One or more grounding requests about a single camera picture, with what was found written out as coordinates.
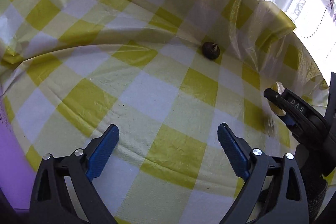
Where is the dark dried fruit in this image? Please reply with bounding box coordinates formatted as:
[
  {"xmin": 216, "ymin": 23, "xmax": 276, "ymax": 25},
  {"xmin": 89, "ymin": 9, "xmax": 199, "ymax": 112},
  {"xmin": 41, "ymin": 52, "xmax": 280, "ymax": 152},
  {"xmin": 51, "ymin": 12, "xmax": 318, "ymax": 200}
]
[{"xmin": 202, "ymin": 42, "xmax": 221, "ymax": 60}]

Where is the yellow fruit half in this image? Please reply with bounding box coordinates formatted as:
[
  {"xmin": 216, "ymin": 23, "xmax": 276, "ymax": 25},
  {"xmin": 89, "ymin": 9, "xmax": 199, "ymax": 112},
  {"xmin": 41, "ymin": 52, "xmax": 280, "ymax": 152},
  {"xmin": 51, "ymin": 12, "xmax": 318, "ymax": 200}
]
[{"xmin": 269, "ymin": 81, "xmax": 286, "ymax": 117}]

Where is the white box purple rim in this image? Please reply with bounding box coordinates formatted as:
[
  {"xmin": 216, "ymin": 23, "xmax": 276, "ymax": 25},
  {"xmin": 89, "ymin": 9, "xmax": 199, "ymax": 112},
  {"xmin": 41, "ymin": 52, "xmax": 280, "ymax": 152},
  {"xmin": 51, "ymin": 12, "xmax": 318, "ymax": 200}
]
[{"xmin": 0, "ymin": 99, "xmax": 36, "ymax": 210}]

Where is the yellow white checkered tablecloth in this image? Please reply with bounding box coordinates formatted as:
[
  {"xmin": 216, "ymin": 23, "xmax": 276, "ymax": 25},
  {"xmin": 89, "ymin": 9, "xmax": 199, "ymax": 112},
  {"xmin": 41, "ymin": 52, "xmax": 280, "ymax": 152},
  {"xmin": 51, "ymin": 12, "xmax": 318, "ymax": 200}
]
[{"xmin": 1, "ymin": 0, "xmax": 327, "ymax": 223}]

